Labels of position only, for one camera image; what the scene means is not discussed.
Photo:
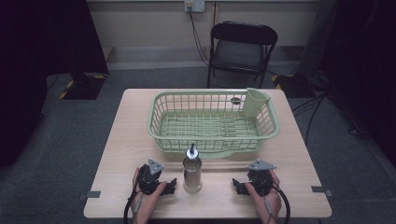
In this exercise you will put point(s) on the white wall socket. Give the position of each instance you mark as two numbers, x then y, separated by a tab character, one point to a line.
194	5

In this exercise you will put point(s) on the glass bottle with spout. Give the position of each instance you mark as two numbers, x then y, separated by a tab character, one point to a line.
192	174

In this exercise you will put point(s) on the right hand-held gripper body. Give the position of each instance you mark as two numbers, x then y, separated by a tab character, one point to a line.
261	180

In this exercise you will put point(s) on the small black round object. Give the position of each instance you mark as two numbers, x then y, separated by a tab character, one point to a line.
235	100

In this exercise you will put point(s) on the green plastic cutlery holder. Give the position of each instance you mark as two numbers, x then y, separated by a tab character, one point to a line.
253	104

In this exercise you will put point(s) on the black folding chair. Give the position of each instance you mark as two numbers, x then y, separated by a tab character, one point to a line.
238	53

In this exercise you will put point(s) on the grey tape strip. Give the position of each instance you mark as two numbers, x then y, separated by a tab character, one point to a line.
90	195
321	189

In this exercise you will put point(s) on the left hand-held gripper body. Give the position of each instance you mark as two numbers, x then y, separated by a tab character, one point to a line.
148	182

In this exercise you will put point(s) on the green drip tray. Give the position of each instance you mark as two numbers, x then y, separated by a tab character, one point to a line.
218	154

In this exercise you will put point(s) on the person's right hand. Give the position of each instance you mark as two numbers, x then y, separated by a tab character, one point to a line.
267	202

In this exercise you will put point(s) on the dark curtain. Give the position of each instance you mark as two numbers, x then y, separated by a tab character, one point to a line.
364	62
37	62

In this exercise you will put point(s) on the green plastic dish basket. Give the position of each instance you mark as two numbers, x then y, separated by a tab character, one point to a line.
214	130

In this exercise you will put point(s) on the person's left hand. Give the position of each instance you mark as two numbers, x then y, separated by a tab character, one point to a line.
149	200

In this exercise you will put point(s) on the black stand base striped tape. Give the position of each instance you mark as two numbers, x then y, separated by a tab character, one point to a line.
295	85
82	85

